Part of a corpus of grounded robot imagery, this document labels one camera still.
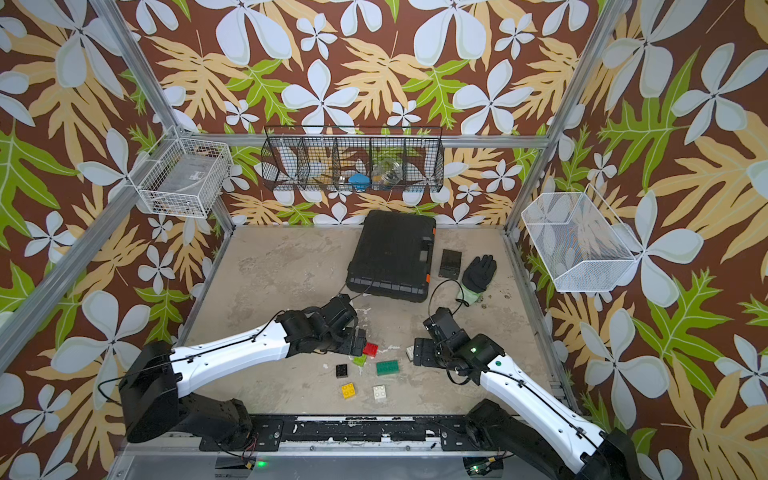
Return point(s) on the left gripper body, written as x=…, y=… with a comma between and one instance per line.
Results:
x=324, y=340

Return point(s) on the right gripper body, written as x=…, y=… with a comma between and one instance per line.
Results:
x=447, y=355

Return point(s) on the red lego brick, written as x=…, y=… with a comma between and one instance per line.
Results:
x=370, y=349

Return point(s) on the light green lego brick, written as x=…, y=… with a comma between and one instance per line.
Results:
x=360, y=360

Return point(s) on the dark green lego brick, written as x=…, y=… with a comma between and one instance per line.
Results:
x=385, y=368

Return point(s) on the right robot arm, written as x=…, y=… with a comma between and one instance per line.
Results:
x=530, y=423

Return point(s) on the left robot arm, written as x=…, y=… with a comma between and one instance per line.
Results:
x=158, y=393

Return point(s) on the yellow lego brick lower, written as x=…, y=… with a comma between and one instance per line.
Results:
x=348, y=391

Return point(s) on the black work glove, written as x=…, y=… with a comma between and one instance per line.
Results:
x=476, y=279

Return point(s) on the black plastic tool case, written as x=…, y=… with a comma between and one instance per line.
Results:
x=393, y=256

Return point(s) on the small black box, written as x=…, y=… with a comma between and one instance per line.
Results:
x=450, y=264

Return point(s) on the blue object in basket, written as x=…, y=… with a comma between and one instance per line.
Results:
x=359, y=182

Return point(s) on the white mesh basket right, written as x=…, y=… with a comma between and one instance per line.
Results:
x=582, y=242

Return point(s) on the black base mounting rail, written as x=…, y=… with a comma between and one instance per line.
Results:
x=273, y=433

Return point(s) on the black wire basket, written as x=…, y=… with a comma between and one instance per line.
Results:
x=400, y=159

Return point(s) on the white wire basket left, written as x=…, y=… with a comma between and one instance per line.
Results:
x=184, y=176

